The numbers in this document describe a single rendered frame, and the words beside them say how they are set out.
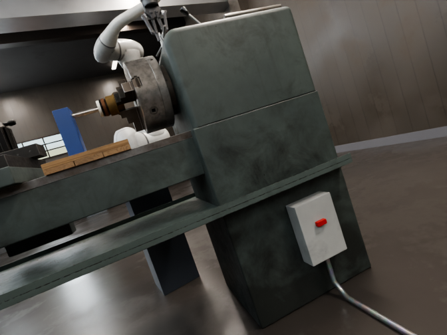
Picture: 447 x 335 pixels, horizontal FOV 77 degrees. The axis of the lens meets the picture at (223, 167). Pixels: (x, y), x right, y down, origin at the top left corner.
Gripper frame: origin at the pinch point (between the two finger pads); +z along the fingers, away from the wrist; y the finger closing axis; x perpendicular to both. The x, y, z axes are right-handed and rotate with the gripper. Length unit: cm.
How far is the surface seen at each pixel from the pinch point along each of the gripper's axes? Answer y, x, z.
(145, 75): 17.7, 27.2, 23.0
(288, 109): -34, 34, 53
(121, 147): 35, 30, 47
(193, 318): 32, 1, 135
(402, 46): -313, -123, 15
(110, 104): 33.8, 16.2, 27.8
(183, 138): 12, 29, 51
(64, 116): 52, 16, 28
